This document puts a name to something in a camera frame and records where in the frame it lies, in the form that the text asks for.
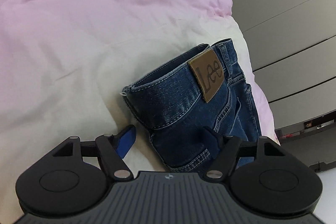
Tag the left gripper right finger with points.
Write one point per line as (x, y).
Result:
(261, 176)

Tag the beige built-in wardrobe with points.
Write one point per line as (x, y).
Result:
(292, 49)

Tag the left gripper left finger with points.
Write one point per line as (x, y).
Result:
(76, 175)

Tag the pink floral bed quilt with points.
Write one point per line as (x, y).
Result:
(65, 62)

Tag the blue denim jeans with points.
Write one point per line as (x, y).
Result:
(189, 103)

